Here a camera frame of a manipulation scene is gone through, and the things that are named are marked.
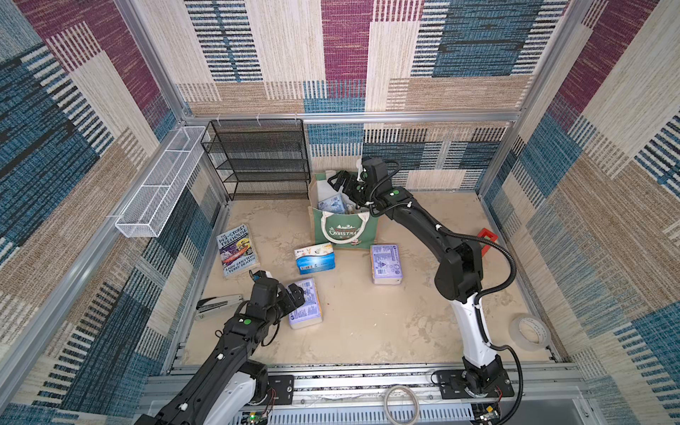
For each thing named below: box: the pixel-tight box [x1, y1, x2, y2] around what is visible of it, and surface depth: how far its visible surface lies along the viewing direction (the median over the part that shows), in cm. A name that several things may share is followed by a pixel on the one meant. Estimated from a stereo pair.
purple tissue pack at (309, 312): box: [288, 277, 323, 331], surface depth 84 cm
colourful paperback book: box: [216, 224, 261, 278], surface depth 101 cm
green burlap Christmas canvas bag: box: [308, 170, 381, 251], surface depth 93 cm
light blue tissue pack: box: [317, 193, 349, 215], surface depth 103 cm
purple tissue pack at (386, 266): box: [370, 244, 403, 286], surface depth 94 cm
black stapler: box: [193, 294, 244, 321], surface depth 88 cm
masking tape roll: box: [509, 312, 552, 352], surface depth 84 cm
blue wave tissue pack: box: [293, 242, 336, 276], surface depth 93 cm
